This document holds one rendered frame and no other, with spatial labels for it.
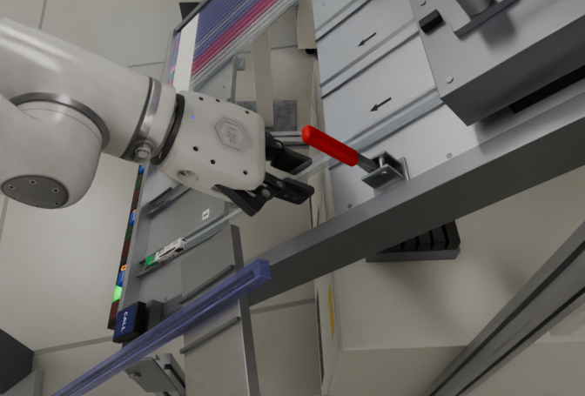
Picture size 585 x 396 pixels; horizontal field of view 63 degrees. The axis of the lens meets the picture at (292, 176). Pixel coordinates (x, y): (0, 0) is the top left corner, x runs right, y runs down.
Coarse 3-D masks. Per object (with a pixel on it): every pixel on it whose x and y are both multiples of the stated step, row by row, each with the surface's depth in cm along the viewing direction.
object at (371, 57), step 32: (320, 0) 69; (352, 0) 63; (384, 0) 58; (320, 32) 65; (352, 32) 60; (384, 32) 56; (416, 32) 51; (320, 64) 62; (352, 64) 57; (384, 64) 53; (416, 64) 49; (352, 96) 55; (384, 96) 51; (352, 128) 52; (416, 128) 46; (448, 128) 43; (480, 128) 41; (416, 160) 44; (352, 192) 48
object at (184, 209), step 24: (216, 96) 80; (168, 192) 77; (192, 192) 72; (168, 216) 74; (192, 216) 69; (216, 216) 64; (168, 240) 71; (144, 264) 73; (168, 264) 68; (144, 288) 70; (168, 288) 65
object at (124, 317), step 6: (132, 306) 60; (120, 312) 62; (126, 312) 61; (132, 312) 60; (120, 318) 61; (126, 318) 60; (132, 318) 59; (120, 324) 61; (126, 324) 60; (132, 324) 59; (120, 330) 60; (126, 330) 59; (114, 336) 60
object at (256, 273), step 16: (240, 272) 34; (256, 272) 33; (224, 288) 35; (240, 288) 33; (192, 304) 37; (208, 304) 35; (224, 304) 35; (176, 320) 38; (192, 320) 37; (144, 336) 40; (160, 336) 38; (176, 336) 38; (128, 352) 41; (144, 352) 40; (96, 368) 44; (112, 368) 42; (80, 384) 45; (96, 384) 45
